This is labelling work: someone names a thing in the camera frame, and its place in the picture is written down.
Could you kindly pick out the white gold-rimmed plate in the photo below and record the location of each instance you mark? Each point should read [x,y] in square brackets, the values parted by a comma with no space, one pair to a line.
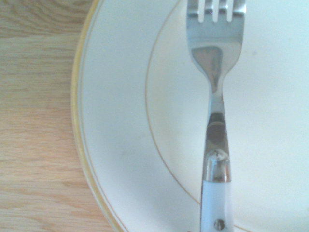
[125,96]

